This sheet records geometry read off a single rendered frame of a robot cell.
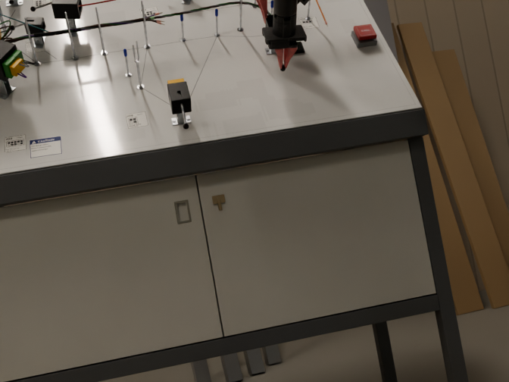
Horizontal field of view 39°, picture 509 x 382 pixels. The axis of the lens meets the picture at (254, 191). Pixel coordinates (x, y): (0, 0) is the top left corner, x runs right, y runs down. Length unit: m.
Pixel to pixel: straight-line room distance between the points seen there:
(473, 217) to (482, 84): 1.05
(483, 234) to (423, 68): 0.99
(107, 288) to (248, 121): 0.52
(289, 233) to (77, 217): 0.51
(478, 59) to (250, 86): 2.98
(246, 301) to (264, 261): 0.11
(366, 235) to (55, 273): 0.76
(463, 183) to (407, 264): 2.16
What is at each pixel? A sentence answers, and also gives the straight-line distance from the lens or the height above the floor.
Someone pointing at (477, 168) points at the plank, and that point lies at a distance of 4.13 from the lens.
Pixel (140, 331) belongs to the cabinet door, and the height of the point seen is 0.45.
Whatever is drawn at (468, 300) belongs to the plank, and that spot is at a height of 0.06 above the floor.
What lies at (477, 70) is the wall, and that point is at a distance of 4.65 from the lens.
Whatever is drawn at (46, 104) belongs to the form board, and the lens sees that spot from 1.84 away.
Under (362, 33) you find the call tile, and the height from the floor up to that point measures 1.11.
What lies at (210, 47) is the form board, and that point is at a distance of 1.95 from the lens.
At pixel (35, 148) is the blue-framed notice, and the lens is 1.74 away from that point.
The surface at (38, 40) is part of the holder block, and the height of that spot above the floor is 1.24.
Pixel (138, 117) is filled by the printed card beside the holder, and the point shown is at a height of 0.96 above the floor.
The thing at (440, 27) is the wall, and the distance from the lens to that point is 4.59.
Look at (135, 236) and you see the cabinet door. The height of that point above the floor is 0.68.
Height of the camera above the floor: 0.67
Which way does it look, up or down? 2 degrees up
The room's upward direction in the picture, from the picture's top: 10 degrees counter-clockwise
